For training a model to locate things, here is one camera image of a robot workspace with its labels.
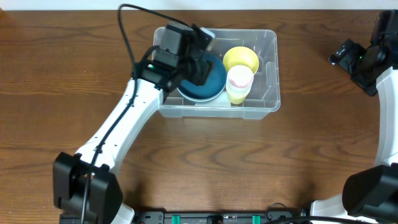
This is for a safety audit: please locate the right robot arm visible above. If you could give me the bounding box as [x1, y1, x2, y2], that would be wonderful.
[308, 35, 397, 223]

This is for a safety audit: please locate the clear plastic storage bin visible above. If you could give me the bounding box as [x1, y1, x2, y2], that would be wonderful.
[159, 28, 281, 119]

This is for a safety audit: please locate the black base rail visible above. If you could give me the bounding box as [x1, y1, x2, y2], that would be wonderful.
[58, 210, 312, 224]

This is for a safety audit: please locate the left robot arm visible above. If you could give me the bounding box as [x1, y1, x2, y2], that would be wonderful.
[53, 23, 215, 223]

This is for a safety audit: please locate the pink cup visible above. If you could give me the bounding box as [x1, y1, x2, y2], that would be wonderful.
[226, 65, 254, 90]

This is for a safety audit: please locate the yellow small bowl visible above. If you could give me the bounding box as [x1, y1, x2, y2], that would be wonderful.
[223, 46, 259, 74]

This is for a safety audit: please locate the dark blue bowl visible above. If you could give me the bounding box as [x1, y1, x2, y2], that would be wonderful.
[178, 54, 227, 98]
[177, 88, 223, 104]

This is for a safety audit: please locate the yellow cup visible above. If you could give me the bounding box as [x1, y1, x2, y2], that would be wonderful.
[226, 87, 251, 105]

